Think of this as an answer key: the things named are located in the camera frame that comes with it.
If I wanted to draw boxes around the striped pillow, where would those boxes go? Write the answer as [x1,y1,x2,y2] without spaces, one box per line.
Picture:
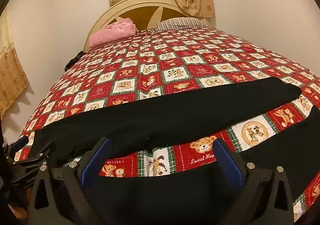
[156,17,210,31]

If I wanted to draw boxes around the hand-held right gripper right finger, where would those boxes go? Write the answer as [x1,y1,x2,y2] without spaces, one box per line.
[212,138,300,225]

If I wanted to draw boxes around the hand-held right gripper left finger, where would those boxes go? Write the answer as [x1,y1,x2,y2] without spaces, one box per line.
[29,137,113,225]

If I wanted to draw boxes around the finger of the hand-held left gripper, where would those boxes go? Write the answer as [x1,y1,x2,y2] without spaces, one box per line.
[3,135,30,159]
[14,141,56,172]

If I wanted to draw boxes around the pink pillow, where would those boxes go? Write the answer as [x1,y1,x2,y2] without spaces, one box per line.
[89,18,136,48]

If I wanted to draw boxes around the dark object at bed edge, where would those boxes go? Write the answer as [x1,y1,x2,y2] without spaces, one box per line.
[64,51,84,72]

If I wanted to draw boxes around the red printed bear bedspread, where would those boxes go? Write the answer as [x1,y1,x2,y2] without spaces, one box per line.
[14,26,320,223]

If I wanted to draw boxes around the black pants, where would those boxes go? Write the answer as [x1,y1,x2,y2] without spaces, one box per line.
[32,76,320,225]

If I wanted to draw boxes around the cream wooden headboard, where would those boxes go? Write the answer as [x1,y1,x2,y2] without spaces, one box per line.
[84,0,210,52]

